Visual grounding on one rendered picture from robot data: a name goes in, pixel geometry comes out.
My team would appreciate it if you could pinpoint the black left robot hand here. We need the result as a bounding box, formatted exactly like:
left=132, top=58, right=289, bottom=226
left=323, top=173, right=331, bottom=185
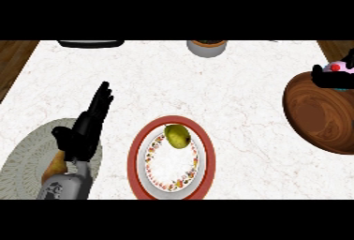
left=50, top=81, right=115, bottom=164

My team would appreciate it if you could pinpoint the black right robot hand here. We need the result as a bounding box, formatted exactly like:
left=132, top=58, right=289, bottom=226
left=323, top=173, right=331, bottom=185
left=310, top=48, right=354, bottom=90

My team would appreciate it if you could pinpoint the pink frosted cupcake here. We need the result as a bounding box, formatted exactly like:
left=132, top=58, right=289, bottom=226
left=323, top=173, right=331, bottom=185
left=322, top=60, right=354, bottom=92

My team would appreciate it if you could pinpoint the brown wooden bowl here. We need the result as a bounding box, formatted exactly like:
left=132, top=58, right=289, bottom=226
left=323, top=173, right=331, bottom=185
left=282, top=70, right=354, bottom=156

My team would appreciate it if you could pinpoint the red rimmed white plate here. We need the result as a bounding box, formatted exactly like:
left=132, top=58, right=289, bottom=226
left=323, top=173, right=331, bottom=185
left=126, top=114, right=217, bottom=201

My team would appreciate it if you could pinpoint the orange brown pear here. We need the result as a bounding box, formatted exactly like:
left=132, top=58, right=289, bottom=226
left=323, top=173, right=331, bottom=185
left=40, top=149, right=71, bottom=186

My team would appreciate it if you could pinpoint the grey round placemat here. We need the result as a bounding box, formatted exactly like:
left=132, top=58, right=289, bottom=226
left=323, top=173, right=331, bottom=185
left=0, top=117, right=105, bottom=201

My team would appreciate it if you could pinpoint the green pear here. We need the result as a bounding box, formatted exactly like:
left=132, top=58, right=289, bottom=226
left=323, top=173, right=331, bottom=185
left=164, top=124, right=192, bottom=150

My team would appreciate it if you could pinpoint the grey pot with brown rim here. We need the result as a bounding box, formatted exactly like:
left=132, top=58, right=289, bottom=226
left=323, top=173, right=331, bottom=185
left=186, top=39, right=230, bottom=59

